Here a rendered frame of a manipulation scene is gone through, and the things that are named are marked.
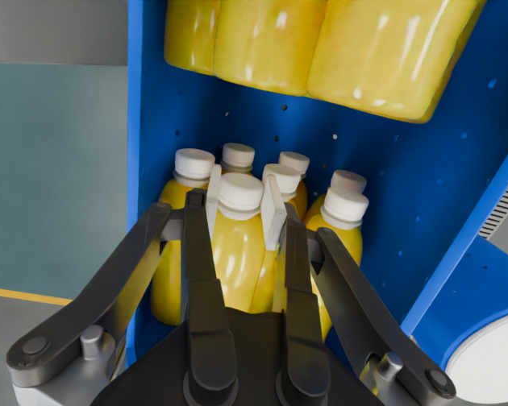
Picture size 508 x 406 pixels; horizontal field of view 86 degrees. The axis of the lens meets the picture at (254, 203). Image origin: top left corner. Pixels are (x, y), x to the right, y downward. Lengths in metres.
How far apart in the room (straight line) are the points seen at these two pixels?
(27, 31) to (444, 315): 0.90
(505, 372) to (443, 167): 0.55
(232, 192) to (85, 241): 1.64
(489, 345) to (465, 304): 0.07
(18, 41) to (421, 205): 0.62
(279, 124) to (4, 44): 0.43
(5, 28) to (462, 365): 0.94
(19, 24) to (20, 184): 1.26
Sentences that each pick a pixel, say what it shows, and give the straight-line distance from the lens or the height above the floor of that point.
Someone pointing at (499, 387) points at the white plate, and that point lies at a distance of 0.82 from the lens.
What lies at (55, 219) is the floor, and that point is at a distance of 1.82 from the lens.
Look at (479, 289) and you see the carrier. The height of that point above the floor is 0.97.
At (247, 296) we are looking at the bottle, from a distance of 0.27.
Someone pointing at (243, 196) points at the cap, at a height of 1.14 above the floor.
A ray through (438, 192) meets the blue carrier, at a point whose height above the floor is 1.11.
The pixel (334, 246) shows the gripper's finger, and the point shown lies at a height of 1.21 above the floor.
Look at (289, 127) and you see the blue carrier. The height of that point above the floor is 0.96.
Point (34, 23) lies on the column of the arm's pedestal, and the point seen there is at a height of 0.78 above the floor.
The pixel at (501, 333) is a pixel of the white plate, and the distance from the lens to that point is 0.67.
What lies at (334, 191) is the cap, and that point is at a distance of 0.27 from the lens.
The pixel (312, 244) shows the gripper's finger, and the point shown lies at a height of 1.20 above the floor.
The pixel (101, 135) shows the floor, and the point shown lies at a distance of 1.51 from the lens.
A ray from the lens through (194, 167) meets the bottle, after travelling 0.26.
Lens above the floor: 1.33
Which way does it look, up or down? 63 degrees down
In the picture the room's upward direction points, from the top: 173 degrees clockwise
